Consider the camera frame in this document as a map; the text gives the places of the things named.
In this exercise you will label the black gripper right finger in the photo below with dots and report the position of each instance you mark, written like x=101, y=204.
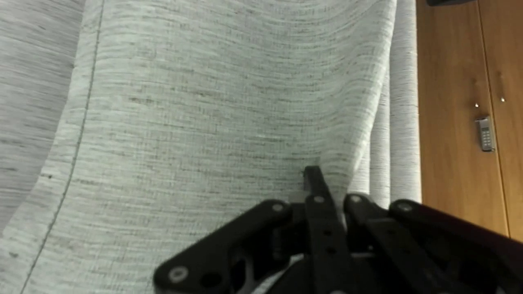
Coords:
x=435, y=249

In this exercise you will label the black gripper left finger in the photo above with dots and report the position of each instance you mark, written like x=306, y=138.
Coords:
x=320, y=233

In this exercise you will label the grey woven fabric curtain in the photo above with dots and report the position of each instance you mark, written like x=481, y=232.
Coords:
x=190, y=135

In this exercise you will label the wooden cabinet door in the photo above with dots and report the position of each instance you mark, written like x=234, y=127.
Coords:
x=451, y=163

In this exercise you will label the small grey cabinet lock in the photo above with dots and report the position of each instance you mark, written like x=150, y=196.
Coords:
x=485, y=134

